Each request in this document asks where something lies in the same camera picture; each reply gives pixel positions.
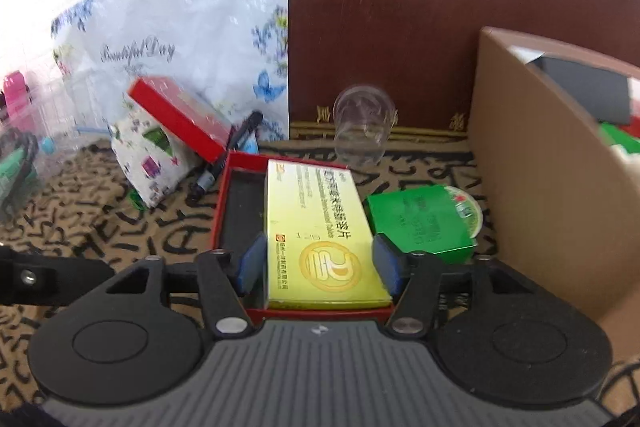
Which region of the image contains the red box lid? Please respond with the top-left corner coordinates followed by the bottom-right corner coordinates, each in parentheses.
top-left (126, 77), bottom-right (235, 164)

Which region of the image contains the black pen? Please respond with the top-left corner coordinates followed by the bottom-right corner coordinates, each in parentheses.
top-left (187, 110), bottom-right (264, 203)

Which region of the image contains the clear plastic cup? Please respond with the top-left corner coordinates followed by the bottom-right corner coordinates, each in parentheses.
top-left (332, 84), bottom-right (397, 168)

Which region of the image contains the pink object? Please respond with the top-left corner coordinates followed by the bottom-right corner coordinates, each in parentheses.
top-left (2, 69), bottom-right (29, 120)

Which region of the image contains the white floral fabric pouch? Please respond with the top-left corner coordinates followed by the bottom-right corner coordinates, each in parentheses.
top-left (109, 104), bottom-right (207, 210)

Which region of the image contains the green cardboard box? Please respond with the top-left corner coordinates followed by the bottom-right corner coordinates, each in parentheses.
top-left (362, 185), bottom-right (478, 266)

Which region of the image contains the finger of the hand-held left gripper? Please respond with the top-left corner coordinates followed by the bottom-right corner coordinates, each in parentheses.
top-left (0, 246), bottom-right (117, 308)

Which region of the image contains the round green white tin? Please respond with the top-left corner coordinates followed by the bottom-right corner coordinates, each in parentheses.
top-left (442, 186), bottom-right (484, 241)

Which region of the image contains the brown cardboard box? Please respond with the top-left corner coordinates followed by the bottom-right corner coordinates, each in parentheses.
top-left (467, 26), bottom-right (640, 349)

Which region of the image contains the black box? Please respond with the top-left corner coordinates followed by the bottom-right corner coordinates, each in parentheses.
top-left (530, 54), bottom-right (632, 126)

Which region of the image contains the red box base black foam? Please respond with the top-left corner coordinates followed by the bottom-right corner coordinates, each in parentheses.
top-left (210, 150), bottom-right (401, 328)

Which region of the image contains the yellow medicine box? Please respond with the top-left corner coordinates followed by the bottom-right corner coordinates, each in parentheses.
top-left (263, 158), bottom-right (394, 312)

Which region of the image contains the patterned brown tablecloth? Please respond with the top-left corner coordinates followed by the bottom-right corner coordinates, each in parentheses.
top-left (0, 122), bottom-right (640, 427)

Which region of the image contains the green object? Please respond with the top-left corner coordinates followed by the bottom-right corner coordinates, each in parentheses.
top-left (0, 146), bottom-right (39, 204)

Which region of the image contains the dark brown wooden panel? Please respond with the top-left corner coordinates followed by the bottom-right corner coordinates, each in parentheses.
top-left (288, 0), bottom-right (640, 142)

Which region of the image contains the clear plastic container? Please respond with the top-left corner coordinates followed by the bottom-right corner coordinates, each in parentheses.
top-left (0, 69), bottom-right (118, 220)

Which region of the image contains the white butterfly print plastic bag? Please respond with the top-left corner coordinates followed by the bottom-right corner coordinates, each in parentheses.
top-left (50, 0), bottom-right (292, 144)

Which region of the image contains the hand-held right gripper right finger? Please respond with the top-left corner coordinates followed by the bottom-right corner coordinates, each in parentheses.
top-left (372, 234), bottom-right (536, 337)

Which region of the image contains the thin black cable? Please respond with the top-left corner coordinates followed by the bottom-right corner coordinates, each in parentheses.
top-left (597, 363), bottom-right (640, 414)

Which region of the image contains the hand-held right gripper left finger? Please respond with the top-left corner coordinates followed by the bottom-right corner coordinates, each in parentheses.
top-left (106, 232), bottom-right (269, 341)

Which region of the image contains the green packet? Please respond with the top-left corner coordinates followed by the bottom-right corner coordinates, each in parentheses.
top-left (597, 121), bottom-right (640, 158)

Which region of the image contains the red packet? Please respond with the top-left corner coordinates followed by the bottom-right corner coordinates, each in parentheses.
top-left (622, 79), bottom-right (640, 138)

